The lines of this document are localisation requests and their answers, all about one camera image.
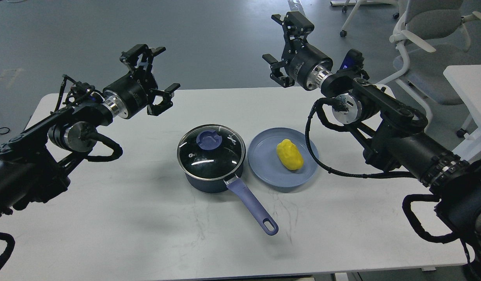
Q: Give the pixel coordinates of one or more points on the yellow potato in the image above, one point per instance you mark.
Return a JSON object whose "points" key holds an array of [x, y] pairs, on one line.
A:
{"points": [[289, 155]]}

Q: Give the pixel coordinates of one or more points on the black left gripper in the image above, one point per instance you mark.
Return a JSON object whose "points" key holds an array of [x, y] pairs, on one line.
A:
{"points": [[137, 89]]}

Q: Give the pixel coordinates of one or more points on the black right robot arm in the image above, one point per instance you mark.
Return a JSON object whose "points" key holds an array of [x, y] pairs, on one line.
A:
{"points": [[392, 136]]}

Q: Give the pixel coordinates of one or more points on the glass pot lid blue knob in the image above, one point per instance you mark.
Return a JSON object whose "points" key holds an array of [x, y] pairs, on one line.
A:
{"points": [[210, 152]]}

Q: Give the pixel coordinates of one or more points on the white side table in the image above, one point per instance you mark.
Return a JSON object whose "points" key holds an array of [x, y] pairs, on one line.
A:
{"points": [[466, 81]]}

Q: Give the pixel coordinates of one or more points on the dark pot purple handle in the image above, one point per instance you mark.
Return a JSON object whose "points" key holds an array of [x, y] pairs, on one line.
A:
{"points": [[236, 185]]}

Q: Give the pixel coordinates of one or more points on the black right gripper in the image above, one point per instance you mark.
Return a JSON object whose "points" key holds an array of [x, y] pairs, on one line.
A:
{"points": [[300, 58]]}

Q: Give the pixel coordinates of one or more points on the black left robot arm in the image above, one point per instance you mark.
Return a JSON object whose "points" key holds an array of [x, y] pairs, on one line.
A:
{"points": [[35, 165]]}

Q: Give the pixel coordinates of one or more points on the grey office chair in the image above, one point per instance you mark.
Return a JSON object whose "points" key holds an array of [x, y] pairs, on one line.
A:
{"points": [[431, 35]]}

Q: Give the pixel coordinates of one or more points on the blue plate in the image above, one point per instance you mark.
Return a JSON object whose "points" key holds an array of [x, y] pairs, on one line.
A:
{"points": [[266, 165]]}

